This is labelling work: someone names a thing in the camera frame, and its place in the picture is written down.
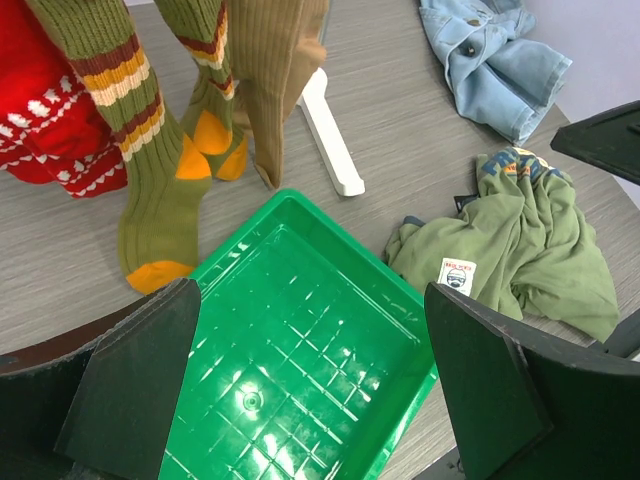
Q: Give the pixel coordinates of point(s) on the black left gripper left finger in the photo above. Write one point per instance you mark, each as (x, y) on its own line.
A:
(97, 402)

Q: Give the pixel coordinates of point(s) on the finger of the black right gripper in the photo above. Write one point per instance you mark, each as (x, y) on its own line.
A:
(609, 141)

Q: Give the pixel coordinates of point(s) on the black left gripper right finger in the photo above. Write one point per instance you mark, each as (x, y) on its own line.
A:
(525, 404)

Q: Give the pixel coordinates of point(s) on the tan ribbed sock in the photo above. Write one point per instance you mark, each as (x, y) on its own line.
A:
(275, 49)

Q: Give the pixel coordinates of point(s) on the light blue denim shirt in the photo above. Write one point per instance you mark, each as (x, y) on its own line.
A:
(498, 77)

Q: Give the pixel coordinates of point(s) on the olive green t-shirt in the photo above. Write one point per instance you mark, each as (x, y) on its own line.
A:
(519, 245)

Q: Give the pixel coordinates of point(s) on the green plastic tray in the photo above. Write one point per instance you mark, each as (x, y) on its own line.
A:
(310, 357)

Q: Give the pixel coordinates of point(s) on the red christmas sock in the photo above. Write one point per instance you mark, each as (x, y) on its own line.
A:
(51, 131)

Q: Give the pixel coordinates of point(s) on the white metal clothes rack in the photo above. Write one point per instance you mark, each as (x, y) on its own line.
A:
(333, 150)

